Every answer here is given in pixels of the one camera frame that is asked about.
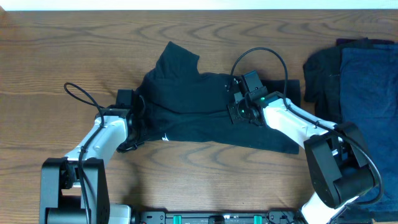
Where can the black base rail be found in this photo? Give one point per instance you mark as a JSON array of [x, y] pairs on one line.
[[217, 218]]

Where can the dark teal t-shirt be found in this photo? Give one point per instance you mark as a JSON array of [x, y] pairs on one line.
[[177, 103]]

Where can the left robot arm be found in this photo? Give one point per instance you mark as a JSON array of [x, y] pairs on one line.
[[73, 188]]

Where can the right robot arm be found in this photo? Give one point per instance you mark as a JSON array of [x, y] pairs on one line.
[[341, 169]]

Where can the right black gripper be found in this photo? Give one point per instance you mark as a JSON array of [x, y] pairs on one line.
[[232, 108]]

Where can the black garment in pile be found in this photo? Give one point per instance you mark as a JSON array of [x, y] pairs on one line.
[[322, 76]]

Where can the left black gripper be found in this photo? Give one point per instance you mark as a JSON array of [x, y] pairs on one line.
[[141, 126]]

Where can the blue garment in pile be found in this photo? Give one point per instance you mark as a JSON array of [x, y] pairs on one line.
[[368, 98]]

